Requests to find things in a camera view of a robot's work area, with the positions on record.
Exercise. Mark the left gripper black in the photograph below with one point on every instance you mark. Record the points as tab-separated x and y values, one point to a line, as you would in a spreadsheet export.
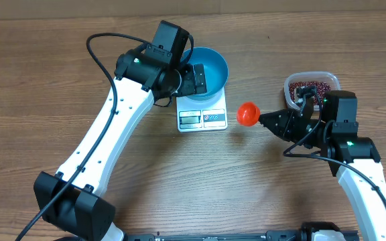
190	87

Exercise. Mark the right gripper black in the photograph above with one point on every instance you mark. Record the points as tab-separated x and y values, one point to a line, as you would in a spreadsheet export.
287	119

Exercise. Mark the red plastic scoop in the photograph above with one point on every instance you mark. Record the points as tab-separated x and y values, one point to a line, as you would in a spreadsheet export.
248	114

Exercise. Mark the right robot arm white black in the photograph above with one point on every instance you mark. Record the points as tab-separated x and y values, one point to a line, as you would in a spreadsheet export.
333	138

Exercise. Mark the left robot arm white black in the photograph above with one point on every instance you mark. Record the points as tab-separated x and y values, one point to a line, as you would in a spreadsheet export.
72	198

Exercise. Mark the blue bowl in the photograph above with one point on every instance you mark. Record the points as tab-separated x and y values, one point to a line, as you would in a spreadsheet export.
216	71

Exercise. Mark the white digital kitchen scale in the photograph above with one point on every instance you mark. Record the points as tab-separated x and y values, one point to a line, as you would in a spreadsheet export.
195	115

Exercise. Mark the red beans in container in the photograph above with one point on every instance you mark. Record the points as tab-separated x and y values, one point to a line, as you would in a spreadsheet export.
320	87

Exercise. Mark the clear plastic container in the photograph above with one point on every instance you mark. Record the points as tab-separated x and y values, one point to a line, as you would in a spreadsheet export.
324	81

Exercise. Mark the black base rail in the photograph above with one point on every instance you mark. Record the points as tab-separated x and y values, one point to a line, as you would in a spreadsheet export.
308	231

